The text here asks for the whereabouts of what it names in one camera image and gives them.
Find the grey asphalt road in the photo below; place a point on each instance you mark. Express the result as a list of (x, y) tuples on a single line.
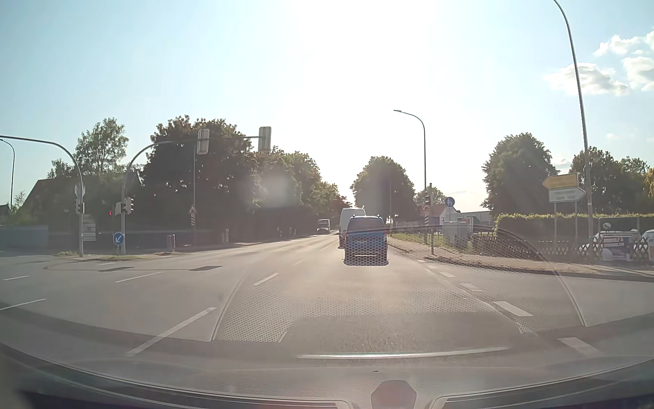
[(315, 284)]

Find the round tree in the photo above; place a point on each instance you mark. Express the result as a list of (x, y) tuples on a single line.
[(384, 187)]

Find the red and white striped post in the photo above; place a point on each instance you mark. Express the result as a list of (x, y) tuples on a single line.
[(192, 217)]

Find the pavement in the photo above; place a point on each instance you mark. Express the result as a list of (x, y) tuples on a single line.
[(508, 264)]

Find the large dark trees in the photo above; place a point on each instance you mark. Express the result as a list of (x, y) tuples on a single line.
[(219, 176)]

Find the traffic light with round sign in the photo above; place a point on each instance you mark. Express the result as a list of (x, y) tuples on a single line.
[(431, 221)]

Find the large tree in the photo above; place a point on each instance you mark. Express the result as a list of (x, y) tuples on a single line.
[(517, 173)]

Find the dark blue car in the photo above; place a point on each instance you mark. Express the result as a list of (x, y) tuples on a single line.
[(365, 241)]

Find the yellow and white direction signs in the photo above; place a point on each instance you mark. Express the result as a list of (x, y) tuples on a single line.
[(563, 188)]

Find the dark roofed house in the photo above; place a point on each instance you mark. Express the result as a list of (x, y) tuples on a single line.
[(54, 199)]

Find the grass verge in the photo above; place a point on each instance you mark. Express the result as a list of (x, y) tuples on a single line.
[(412, 238)]

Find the car's own bonnet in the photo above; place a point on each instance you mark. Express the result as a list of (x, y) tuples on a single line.
[(327, 378)]

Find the oncoming vehicle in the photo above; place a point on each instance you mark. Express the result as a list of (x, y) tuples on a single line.
[(323, 225)]

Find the group of trees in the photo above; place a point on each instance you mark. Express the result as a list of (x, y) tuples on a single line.
[(633, 184)]

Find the white van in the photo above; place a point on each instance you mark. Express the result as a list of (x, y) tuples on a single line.
[(348, 221)]

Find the white building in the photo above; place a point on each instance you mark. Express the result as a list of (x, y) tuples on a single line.
[(463, 219)]

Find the tall curved lamp post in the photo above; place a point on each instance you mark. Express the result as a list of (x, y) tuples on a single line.
[(583, 142)]

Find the kerbed traffic island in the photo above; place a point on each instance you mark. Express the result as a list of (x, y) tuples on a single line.
[(105, 257)]

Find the wooden lattice fence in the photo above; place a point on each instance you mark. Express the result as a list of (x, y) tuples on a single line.
[(554, 249)]

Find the green hedge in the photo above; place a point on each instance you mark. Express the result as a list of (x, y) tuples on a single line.
[(560, 224)]

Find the grey wall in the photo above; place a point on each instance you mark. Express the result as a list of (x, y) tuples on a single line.
[(12, 236)]

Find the road markings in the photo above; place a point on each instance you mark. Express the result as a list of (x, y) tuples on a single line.
[(171, 330)]

